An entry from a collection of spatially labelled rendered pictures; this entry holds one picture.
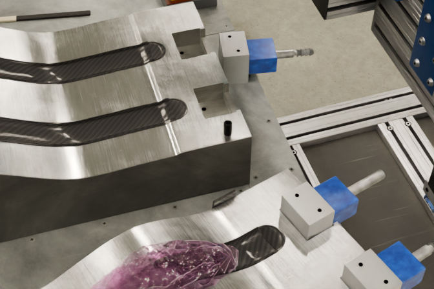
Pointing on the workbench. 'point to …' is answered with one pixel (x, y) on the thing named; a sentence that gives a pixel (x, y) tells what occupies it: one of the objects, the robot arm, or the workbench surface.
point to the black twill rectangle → (223, 199)
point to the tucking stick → (44, 16)
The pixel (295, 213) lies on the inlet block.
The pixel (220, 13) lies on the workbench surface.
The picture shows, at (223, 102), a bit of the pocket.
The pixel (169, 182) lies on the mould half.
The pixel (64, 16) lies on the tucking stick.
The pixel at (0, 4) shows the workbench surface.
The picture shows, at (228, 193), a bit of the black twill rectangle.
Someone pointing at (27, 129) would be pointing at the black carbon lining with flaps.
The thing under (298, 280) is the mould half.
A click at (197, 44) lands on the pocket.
